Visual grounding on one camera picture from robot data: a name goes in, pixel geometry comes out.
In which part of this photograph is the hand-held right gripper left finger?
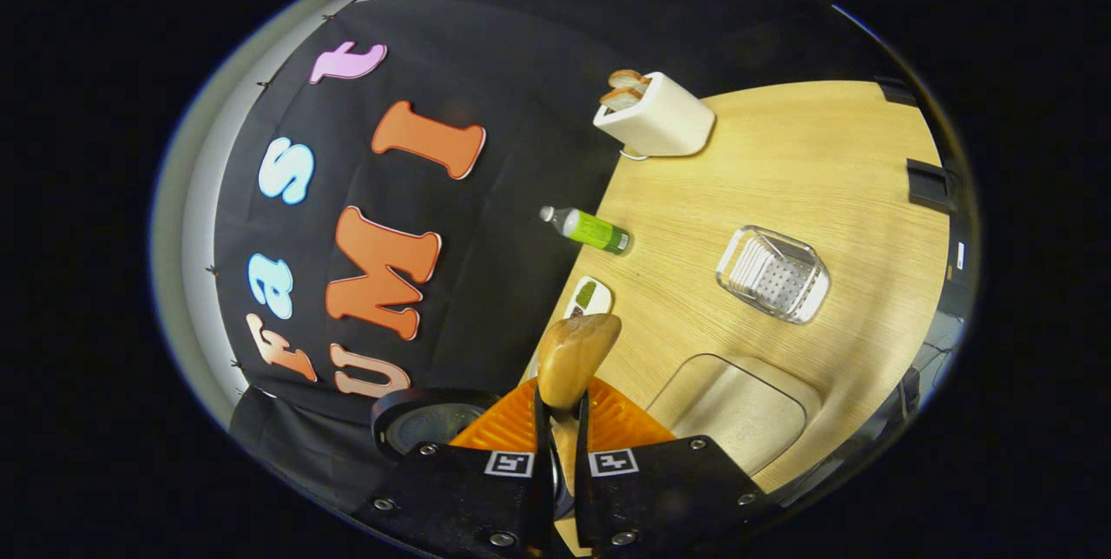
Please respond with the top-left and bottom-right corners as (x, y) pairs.
(352, 377), (555, 559)

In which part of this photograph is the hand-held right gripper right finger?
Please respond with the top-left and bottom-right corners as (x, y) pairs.
(573, 377), (782, 556)

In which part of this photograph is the beige rice container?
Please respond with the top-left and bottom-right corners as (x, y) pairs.
(647, 353), (823, 477)

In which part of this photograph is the black rice cooker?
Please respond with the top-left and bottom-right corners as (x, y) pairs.
(371, 387), (500, 460)

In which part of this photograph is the wooden spoon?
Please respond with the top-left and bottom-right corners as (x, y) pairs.
(536, 313), (623, 473)

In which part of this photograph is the clear chopstick holder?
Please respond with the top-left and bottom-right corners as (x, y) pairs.
(716, 225), (832, 324)

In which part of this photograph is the green drink bottle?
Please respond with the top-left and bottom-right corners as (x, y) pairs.
(539, 206), (633, 256)

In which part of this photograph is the white toaster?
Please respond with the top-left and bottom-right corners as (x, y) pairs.
(593, 71), (717, 158)

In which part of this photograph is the black table clamp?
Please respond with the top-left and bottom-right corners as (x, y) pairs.
(907, 158), (956, 211)
(875, 76), (919, 107)

